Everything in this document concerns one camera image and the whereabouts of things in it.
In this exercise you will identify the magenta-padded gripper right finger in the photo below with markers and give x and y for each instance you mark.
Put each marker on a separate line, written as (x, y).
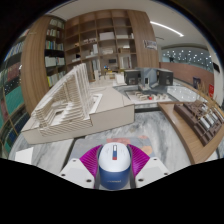
(153, 170)

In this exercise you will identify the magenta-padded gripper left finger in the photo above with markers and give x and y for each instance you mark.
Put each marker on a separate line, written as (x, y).
(75, 171)

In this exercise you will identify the blue and white computer mouse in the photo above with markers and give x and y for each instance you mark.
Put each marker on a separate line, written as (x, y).
(114, 166)

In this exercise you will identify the pastel printed mouse pad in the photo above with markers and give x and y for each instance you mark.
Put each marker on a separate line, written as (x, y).
(83, 146)

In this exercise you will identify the white paper sheet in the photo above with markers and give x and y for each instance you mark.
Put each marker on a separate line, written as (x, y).
(25, 156)

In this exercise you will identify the brown model on wooden board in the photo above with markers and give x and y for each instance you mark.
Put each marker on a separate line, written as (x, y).
(196, 123)

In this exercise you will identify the white stepped architectural model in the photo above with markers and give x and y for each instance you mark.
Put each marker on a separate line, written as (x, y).
(106, 110)

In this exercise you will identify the flat white site model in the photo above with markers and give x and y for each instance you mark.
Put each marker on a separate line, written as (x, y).
(146, 96)

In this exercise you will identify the clear model with wooden sticks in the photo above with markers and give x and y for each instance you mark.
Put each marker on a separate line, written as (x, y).
(186, 91)

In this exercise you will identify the dark grey building model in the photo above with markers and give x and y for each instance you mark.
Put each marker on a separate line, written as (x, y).
(150, 76)

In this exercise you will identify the book shelf unit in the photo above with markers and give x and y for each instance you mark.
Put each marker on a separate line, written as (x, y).
(13, 96)

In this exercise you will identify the red sign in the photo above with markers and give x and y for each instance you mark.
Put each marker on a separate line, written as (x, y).
(211, 90)

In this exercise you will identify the group of small ceiling lights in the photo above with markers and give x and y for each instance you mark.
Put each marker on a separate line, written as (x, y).
(186, 56)

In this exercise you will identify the wooden shelf unit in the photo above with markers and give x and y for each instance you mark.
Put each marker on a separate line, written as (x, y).
(106, 36)

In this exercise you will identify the long ceiling light strip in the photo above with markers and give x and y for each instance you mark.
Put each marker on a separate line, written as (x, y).
(166, 28)

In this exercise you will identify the wall poster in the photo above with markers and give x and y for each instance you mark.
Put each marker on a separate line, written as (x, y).
(150, 44)

